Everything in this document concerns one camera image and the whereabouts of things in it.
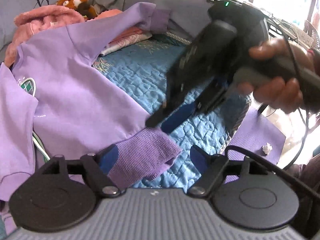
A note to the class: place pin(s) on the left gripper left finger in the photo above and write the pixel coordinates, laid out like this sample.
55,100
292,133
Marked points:
97,167

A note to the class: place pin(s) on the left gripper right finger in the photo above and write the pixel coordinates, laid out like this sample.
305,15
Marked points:
211,168

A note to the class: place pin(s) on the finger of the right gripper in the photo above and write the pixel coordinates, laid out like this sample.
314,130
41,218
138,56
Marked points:
166,109
178,117

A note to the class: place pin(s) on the purple sweatshirt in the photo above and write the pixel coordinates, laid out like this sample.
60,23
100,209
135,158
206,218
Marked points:
53,91

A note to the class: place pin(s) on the person's right hand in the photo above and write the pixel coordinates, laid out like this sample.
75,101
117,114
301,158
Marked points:
278,93

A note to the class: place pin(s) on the blue gold patterned quilt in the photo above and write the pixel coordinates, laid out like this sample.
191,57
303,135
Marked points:
142,70

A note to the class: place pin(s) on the grey cloth on armrest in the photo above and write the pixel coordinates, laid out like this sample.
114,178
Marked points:
187,17

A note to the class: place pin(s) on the crumpled white tissue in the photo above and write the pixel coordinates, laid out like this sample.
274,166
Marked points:
267,148

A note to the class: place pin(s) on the folded white floral cloth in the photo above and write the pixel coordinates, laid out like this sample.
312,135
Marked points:
124,42

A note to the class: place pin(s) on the folded pink towel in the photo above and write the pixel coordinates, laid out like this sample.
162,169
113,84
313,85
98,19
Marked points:
115,27

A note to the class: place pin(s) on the red panda plush toy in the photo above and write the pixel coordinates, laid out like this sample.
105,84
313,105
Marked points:
81,6

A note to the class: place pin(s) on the pink fleece garment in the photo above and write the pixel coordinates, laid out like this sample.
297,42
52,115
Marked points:
37,20

